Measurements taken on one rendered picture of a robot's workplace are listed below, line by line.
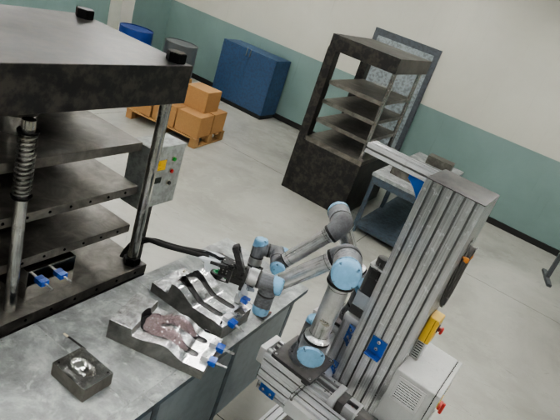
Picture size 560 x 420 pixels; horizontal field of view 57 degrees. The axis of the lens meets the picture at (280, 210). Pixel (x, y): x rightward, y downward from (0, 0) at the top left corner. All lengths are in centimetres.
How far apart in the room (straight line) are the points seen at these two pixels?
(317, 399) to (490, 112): 678
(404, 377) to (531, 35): 682
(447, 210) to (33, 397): 179
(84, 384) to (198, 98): 559
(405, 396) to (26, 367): 161
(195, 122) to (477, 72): 435
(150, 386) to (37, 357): 50
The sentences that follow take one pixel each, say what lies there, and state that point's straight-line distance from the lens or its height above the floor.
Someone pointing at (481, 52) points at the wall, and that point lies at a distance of 866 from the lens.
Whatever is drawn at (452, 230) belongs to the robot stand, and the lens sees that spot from 212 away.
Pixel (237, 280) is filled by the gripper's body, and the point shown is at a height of 141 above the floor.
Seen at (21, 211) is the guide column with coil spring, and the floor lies 134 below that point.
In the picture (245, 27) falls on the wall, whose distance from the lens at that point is 1037.
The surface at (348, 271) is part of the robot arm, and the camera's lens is 199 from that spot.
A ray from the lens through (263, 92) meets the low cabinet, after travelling 946.
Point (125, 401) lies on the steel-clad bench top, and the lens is 240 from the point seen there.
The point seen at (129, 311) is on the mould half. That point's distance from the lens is 265.
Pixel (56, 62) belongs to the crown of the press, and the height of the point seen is 200.
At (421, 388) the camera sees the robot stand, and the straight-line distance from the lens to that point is 237.
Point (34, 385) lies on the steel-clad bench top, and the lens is 243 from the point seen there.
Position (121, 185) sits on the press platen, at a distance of 292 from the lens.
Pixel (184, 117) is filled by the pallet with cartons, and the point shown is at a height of 37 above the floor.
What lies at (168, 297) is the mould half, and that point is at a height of 84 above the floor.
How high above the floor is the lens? 258
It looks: 24 degrees down
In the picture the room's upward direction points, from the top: 19 degrees clockwise
